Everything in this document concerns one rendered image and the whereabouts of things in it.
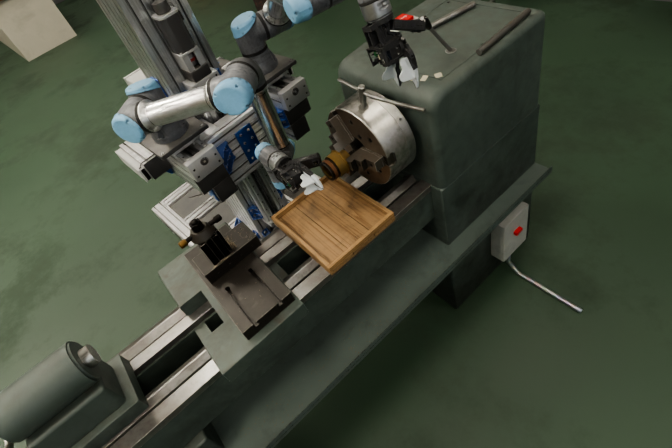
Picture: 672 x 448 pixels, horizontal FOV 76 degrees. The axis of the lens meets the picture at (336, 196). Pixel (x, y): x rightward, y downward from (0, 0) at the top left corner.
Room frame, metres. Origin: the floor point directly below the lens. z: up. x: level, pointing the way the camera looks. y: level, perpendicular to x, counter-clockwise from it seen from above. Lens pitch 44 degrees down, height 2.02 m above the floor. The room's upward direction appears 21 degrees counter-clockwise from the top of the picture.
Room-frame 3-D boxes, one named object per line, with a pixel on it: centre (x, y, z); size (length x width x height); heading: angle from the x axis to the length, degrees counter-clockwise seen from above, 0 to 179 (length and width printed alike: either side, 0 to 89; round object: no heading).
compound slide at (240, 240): (1.00, 0.40, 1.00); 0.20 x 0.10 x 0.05; 115
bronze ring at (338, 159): (1.12, -0.04, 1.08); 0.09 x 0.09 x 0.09; 25
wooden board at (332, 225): (1.08, 0.05, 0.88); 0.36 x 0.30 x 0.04; 25
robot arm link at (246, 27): (1.84, 0.10, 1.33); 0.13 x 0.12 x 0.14; 107
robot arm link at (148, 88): (1.57, 0.53, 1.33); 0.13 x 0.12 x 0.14; 160
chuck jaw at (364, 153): (1.07, -0.15, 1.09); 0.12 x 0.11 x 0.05; 25
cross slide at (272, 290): (0.93, 0.40, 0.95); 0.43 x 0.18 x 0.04; 25
